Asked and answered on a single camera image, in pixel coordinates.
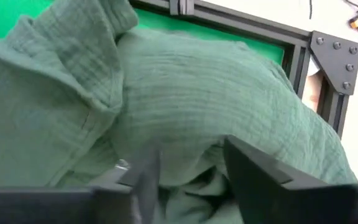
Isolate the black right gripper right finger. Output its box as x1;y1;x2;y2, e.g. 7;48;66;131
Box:
223;136;358;224

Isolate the dark green garment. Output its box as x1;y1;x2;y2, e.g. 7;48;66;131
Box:
0;0;358;224

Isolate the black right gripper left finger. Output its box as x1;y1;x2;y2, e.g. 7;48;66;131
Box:
0;149;162;224

